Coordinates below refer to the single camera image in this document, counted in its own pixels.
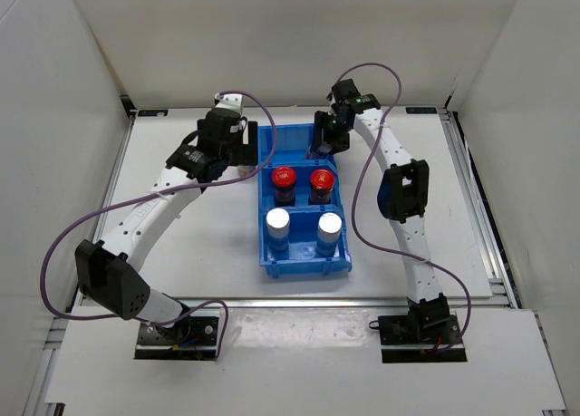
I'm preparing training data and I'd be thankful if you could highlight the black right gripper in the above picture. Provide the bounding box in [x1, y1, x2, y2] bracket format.
[311, 111, 352, 156]

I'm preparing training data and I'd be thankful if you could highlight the white lid dark jar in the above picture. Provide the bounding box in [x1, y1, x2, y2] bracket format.
[237, 165, 256, 178]
[305, 142, 333, 160]

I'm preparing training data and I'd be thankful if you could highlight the red lid sauce jar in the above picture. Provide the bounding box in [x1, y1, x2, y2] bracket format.
[308, 169, 335, 205]
[271, 166, 297, 207]

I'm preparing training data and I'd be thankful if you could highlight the silver lid peppercorn jar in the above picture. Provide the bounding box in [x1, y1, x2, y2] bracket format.
[316, 212, 343, 256]
[266, 208, 290, 251]

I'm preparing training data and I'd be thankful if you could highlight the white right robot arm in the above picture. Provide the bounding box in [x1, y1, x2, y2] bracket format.
[307, 94, 450, 343]

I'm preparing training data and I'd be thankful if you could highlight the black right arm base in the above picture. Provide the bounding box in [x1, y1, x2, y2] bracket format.
[368, 314, 468, 364]

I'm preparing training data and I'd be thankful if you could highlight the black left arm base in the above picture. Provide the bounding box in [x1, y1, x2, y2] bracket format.
[133, 309, 223, 362]

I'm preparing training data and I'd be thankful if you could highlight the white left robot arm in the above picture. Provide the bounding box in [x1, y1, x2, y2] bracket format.
[74, 93, 257, 343]

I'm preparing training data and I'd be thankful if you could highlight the blue far storage bin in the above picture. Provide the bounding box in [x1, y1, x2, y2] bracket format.
[257, 123, 314, 165]

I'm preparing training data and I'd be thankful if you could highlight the blue storage bin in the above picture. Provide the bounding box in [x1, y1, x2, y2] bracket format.
[257, 160, 343, 211]
[257, 123, 314, 165]
[258, 205, 353, 278]

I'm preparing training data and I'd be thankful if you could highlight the blue middle storage bin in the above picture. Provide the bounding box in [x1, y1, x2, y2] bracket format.
[257, 160, 343, 211]

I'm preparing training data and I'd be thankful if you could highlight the blue near storage bin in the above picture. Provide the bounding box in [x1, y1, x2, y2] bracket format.
[258, 205, 353, 278]

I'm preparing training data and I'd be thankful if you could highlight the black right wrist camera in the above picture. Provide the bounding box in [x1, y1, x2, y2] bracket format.
[326, 79, 361, 103]

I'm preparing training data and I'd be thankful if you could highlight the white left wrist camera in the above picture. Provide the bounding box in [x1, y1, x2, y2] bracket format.
[214, 92, 244, 115]

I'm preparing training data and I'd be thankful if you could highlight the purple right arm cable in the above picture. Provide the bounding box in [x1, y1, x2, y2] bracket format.
[333, 62, 472, 353]

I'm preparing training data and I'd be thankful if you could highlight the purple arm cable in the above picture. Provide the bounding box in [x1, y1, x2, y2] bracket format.
[333, 62, 472, 353]
[39, 88, 278, 361]

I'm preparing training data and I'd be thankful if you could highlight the aluminium table edge rail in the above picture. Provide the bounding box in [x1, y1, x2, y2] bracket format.
[76, 295, 513, 309]

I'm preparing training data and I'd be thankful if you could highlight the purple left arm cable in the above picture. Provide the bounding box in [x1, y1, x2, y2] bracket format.
[39, 88, 278, 361]

